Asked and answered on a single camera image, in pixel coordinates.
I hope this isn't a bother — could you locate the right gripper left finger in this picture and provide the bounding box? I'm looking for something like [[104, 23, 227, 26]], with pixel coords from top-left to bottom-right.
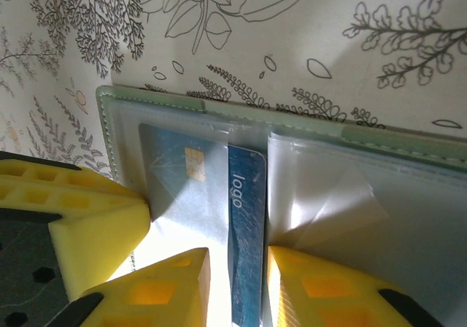
[[47, 246, 213, 327]]

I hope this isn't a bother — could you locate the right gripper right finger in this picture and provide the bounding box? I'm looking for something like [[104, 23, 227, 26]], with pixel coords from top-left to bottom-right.
[[267, 245, 444, 327]]

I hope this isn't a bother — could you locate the floral tablecloth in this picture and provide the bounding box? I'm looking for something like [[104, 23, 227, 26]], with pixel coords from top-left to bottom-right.
[[0, 0, 467, 182]]

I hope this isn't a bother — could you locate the blue credit card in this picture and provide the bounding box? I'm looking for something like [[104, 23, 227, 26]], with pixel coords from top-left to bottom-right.
[[138, 122, 268, 326]]

